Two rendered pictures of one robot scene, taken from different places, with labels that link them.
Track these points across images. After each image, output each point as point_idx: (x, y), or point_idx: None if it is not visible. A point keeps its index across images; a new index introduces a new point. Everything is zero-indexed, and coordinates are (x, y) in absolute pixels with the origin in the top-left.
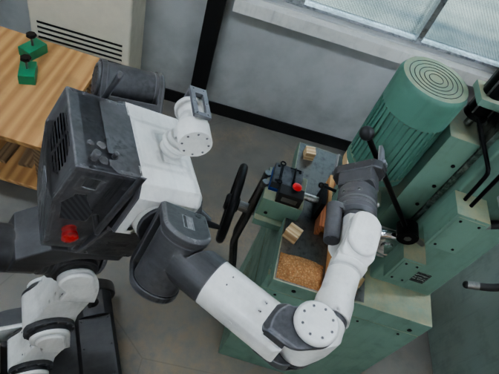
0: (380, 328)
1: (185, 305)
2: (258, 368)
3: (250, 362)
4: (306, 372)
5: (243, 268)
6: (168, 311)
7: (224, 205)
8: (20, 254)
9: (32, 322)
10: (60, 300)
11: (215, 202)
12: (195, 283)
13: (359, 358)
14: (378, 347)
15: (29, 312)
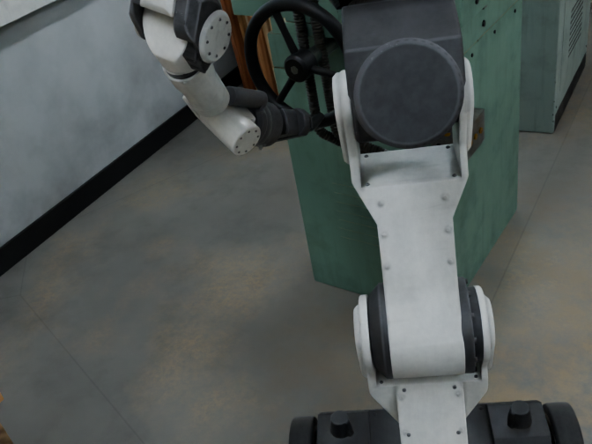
0: (506, 19)
1: (356, 351)
2: (477, 278)
3: (468, 284)
4: (498, 216)
5: (328, 242)
6: (361, 375)
7: (306, 67)
8: (449, 30)
9: (461, 313)
10: (468, 175)
11: (181, 294)
12: None
13: (511, 107)
14: (514, 62)
15: (438, 320)
